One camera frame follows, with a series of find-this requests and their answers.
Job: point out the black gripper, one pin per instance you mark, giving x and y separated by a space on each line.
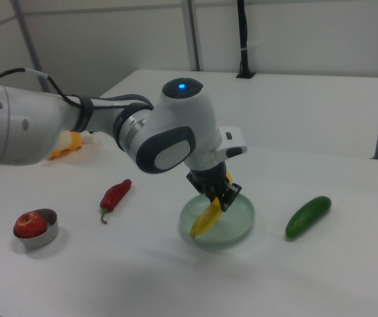
208 180

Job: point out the yellow toy banana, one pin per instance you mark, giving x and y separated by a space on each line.
205 219

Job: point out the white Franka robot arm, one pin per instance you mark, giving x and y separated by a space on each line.
175 132

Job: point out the pale green plastic plate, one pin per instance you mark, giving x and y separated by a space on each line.
235 224

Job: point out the green toy cucumber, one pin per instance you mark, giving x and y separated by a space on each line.
307 216

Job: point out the red toy chili pepper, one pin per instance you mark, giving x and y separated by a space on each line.
114 195

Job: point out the black pole with white band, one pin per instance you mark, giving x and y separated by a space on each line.
244 33

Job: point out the yellow plush toy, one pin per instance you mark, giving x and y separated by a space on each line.
68 145

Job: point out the round metal bowl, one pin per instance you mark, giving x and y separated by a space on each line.
52 231

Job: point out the red toy apple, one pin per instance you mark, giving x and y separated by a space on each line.
30 226

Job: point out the grey partition post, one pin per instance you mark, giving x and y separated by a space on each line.
194 33
32 49

